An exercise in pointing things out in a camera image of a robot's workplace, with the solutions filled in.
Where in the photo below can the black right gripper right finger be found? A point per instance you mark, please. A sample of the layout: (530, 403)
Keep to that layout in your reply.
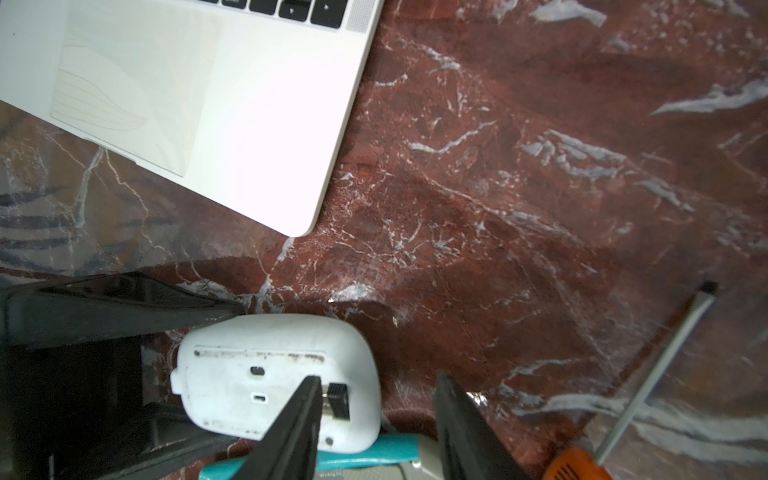
(469, 448)

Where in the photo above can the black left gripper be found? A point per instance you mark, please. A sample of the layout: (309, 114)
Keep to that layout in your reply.
(74, 410)

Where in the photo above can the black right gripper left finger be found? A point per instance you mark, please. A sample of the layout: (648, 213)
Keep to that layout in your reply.
(289, 448)

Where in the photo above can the black usb mouse receiver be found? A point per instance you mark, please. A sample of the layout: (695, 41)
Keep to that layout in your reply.
(336, 401)

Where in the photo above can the white wireless mouse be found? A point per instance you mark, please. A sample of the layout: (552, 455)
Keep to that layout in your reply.
(235, 377)

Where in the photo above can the silver laptop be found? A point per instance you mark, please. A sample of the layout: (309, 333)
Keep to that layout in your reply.
(242, 102)

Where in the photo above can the teal utility knife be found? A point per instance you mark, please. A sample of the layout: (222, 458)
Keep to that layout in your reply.
(392, 456)

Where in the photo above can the orange screwdriver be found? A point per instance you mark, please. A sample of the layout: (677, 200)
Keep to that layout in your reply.
(576, 462)

